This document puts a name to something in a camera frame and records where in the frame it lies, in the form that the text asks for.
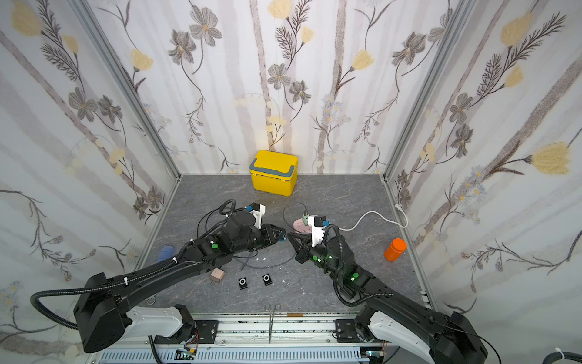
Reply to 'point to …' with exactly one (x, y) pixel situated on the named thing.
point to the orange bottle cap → (394, 250)
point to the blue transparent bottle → (167, 252)
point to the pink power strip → (299, 226)
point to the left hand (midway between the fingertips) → (287, 232)
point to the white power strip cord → (388, 220)
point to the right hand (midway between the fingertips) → (291, 237)
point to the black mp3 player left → (242, 283)
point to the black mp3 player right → (267, 279)
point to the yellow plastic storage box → (274, 173)
